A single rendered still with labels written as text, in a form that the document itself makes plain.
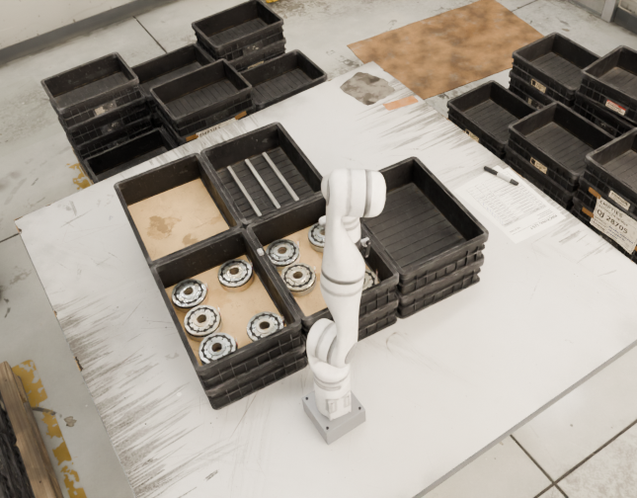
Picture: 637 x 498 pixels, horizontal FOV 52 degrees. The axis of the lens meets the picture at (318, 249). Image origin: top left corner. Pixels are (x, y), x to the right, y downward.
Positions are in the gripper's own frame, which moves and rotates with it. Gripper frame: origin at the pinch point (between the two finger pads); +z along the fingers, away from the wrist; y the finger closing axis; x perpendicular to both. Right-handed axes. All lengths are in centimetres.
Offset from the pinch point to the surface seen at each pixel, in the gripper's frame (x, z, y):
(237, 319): 8.7, 11.7, -31.6
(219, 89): 162, 43, 19
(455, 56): 179, 89, 174
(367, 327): -8.1, 18.8, 1.2
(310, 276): 9.6, 8.4, -7.5
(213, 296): 19.7, 11.6, -34.5
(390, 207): 23.5, 10.8, 28.5
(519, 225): 4, 23, 67
